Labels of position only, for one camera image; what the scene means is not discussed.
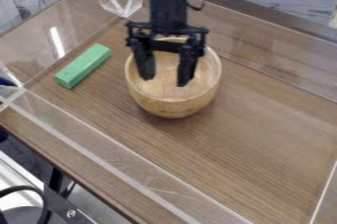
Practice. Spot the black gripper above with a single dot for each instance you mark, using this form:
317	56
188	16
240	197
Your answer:
166	32

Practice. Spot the green rectangular block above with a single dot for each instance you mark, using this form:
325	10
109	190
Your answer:
80	67

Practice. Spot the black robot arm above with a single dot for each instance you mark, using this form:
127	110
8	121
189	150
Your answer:
166	33

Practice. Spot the brown wooden bowl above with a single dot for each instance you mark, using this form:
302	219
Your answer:
158	96

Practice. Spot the blue object at edge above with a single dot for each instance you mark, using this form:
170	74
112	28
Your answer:
7	82

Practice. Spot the black metal table leg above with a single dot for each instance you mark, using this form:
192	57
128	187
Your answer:
56	180

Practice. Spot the clear acrylic corner bracket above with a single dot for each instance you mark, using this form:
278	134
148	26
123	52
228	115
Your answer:
123	8

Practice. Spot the clear acrylic tray wall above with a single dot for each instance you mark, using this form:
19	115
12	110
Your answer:
250	161

